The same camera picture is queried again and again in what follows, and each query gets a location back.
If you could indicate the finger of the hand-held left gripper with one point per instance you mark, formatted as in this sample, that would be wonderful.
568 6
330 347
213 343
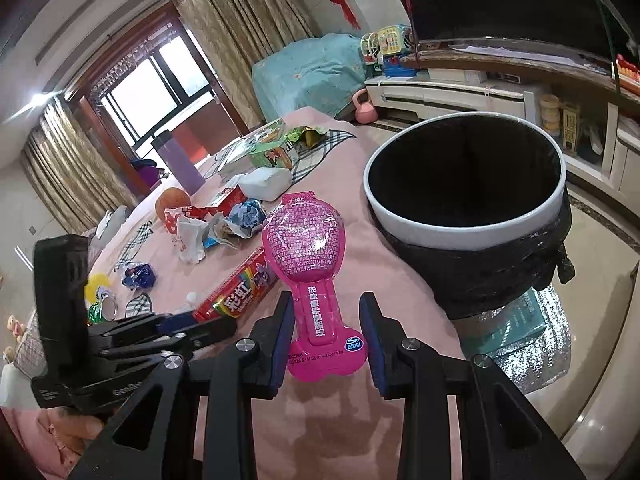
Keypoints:
212 332
172 322

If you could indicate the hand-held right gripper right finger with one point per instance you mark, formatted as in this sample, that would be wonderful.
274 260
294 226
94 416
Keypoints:
371 345

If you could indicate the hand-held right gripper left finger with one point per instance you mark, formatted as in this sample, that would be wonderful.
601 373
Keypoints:
283 340

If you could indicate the pink toy blister package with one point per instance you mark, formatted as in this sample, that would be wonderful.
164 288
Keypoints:
305 260

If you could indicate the white bin with black bag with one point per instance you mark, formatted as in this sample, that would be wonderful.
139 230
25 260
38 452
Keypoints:
400 222

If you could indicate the red and white carton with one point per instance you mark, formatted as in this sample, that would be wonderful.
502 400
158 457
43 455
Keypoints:
220 202

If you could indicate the white foam block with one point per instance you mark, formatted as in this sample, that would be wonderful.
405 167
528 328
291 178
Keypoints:
262 182

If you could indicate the white bottle cap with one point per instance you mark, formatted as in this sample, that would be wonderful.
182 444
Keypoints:
190 300

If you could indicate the yellow fluffy item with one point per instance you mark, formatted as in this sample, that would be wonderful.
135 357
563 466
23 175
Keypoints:
95 285

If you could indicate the small plaid cloth piece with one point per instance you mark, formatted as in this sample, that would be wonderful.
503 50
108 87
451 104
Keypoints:
138 304
135 240

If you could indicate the green foil wrapper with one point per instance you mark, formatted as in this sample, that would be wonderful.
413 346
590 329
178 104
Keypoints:
97 312

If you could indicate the red rainbow candy packet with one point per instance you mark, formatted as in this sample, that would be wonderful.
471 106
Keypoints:
235 287

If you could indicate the small blue crumpled wrapper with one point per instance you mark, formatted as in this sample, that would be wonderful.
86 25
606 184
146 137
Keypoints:
138 275

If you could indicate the pink blanket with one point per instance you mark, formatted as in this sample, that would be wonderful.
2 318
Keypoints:
360 270

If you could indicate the white crumpled plastic bag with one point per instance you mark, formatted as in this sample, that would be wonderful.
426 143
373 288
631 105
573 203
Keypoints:
187 240

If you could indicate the orange fruit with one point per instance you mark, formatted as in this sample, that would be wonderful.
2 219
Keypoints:
169 201

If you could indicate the beige patterned curtain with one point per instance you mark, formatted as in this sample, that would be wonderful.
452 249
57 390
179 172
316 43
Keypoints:
240 35
65 170

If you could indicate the teal box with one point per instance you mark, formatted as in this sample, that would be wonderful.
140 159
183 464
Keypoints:
510 322

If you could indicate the purple bottle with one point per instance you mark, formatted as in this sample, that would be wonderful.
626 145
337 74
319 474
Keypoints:
175 162

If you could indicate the silver foil mat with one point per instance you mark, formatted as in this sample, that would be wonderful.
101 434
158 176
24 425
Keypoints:
545 355

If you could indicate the clear glass dish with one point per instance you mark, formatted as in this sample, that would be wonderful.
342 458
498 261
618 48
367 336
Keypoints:
227 155

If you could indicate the green printed box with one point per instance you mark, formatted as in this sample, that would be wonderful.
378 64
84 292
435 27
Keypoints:
270 152

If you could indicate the green and gold wrapper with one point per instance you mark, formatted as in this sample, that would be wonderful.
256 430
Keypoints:
311 135

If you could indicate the pink kettlebell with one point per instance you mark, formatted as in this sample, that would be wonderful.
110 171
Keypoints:
362 107

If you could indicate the brown framed window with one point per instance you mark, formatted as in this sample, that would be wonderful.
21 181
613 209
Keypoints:
150 80

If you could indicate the white television cabinet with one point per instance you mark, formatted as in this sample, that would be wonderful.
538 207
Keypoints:
450 95

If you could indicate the teal covered furniture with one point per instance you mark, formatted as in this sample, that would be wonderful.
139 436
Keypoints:
310 72

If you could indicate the stack of yellow tubs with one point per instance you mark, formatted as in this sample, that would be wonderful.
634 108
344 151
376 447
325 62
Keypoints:
550 112

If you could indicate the yellow perforated box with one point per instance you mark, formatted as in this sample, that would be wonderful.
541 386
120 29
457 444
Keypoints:
570 127

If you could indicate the colourful toy play set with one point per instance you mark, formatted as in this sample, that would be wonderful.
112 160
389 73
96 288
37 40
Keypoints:
385 47

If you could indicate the black television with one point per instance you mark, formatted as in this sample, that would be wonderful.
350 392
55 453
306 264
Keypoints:
500 0

